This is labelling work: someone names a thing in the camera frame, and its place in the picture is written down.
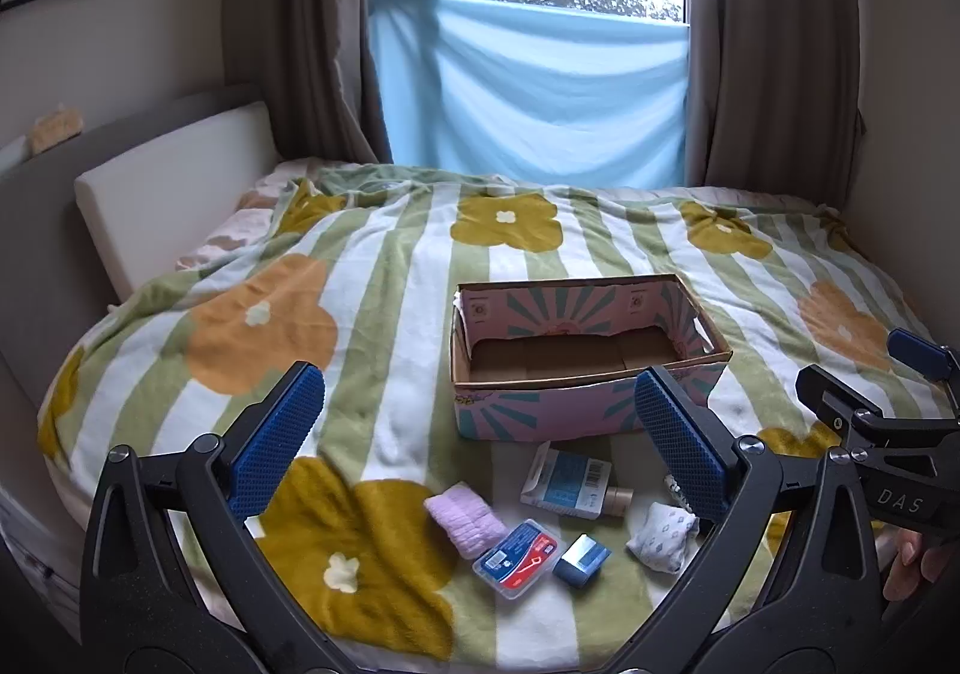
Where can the person's right hand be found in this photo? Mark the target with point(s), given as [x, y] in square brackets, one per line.
[911, 565]

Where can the pink printed cardboard box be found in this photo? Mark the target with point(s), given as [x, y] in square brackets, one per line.
[540, 410]

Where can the small blue box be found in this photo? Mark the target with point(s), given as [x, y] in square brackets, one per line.
[583, 560]

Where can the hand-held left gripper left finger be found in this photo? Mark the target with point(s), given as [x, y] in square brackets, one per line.
[276, 445]

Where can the small beige bottle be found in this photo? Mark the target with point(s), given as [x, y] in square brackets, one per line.
[619, 500]

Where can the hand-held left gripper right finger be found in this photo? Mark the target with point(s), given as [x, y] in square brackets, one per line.
[684, 453]

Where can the white headboard cushion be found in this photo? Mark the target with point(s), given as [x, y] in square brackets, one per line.
[180, 194]

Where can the light blue cloth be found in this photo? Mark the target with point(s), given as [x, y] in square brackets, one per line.
[540, 97]

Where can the purple towel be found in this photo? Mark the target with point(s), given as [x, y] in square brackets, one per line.
[465, 522]

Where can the grey headboard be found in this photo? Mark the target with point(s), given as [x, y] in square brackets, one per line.
[37, 254]

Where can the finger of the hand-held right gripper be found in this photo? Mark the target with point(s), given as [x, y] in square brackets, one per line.
[924, 353]
[829, 393]

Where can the white and blue carton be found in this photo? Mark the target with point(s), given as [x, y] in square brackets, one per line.
[566, 486]

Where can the pink patterned bedsheet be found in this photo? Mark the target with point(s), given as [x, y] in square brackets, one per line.
[225, 228]

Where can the blue and red plastic case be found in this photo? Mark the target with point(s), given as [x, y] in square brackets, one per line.
[517, 558]

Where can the beige fluffy cloth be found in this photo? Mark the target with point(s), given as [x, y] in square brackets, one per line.
[56, 128]

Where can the striped floral blanket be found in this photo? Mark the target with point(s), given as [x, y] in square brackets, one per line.
[420, 314]

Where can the brown curtain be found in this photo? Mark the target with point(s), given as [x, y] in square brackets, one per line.
[772, 37]
[300, 29]

